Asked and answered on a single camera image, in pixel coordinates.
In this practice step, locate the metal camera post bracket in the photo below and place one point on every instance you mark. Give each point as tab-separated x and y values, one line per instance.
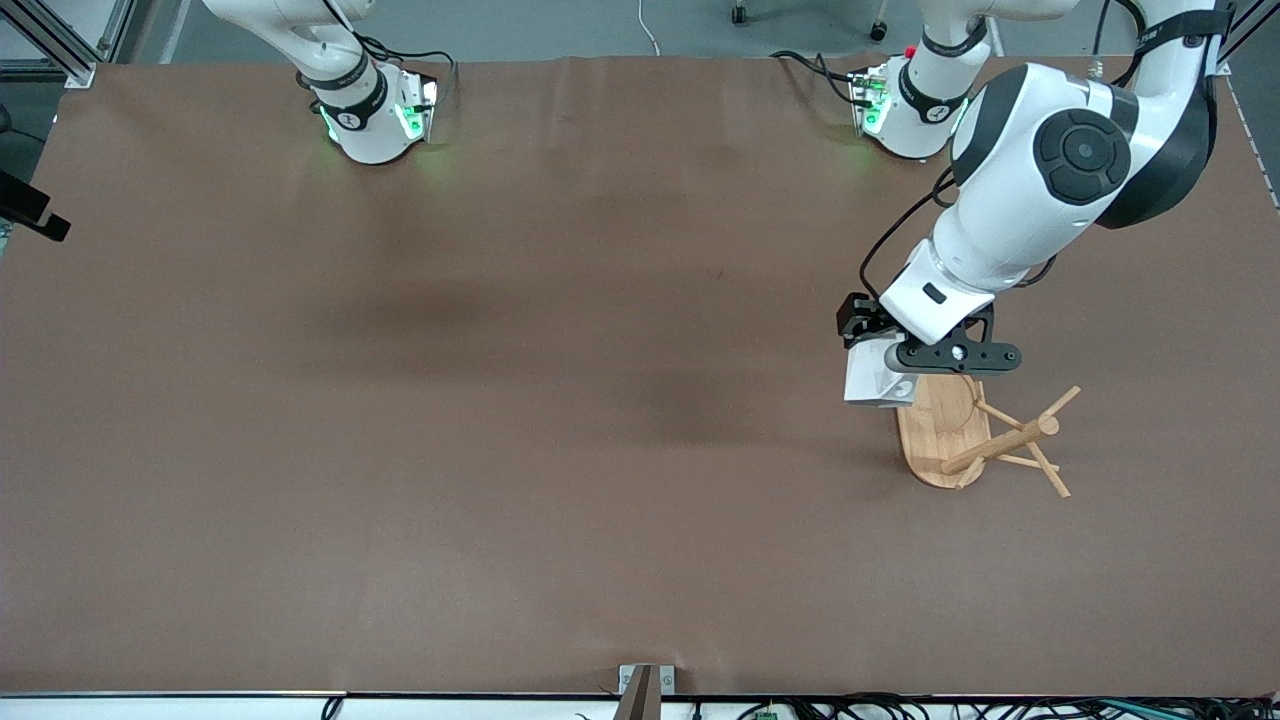
645	690

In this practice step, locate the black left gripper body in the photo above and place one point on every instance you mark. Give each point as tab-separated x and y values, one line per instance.
860	319

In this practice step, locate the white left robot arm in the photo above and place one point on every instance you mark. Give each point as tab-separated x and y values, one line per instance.
1040	190

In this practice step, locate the aluminium frame profile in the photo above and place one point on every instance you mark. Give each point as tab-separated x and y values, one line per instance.
1255	30
60	40

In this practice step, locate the white faceted cup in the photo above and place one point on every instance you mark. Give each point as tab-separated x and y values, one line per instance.
870	385

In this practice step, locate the wooden cup rack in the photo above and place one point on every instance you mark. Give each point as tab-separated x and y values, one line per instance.
950	440

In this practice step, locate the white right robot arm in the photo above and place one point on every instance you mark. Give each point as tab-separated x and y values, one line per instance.
365	120

